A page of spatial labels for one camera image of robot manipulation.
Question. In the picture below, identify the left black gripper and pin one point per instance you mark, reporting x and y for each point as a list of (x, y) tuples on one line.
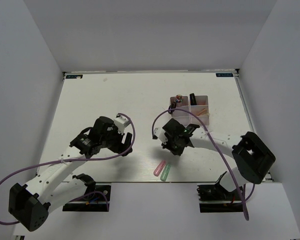
[(121, 147)]

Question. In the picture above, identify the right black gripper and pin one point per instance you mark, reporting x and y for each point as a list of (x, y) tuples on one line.
[(178, 152)]

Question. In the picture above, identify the black handled scissors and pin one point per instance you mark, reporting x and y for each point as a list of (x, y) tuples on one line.
[(172, 107)]

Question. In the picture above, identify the pink tube of pencils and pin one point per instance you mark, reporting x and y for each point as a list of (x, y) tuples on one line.
[(178, 100)]

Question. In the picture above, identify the green capped black marker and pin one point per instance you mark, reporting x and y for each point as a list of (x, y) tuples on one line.
[(192, 98)]

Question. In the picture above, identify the pink correction tape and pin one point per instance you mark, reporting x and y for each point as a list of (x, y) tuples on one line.
[(159, 168)]

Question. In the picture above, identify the green correction tape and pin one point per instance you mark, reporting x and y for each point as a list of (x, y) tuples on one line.
[(165, 172)]

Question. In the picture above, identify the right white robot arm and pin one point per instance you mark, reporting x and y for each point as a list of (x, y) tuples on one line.
[(252, 157)]

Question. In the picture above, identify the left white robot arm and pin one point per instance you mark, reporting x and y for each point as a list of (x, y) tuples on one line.
[(32, 202)]

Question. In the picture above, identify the right white divided container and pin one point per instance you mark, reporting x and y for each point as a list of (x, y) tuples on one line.
[(199, 106)]

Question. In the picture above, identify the right blue table label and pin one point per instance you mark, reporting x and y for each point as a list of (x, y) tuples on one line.
[(224, 75)]

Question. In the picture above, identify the blue table label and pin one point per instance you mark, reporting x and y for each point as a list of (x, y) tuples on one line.
[(74, 76), (224, 75)]

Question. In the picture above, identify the left blue table label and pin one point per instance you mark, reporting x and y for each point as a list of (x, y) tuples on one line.
[(74, 76)]

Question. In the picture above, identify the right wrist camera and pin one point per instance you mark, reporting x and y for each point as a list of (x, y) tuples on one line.
[(160, 134)]

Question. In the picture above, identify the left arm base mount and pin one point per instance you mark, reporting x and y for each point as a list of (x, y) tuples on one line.
[(96, 202)]

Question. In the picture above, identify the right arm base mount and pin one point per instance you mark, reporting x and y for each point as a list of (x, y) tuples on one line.
[(212, 199)]

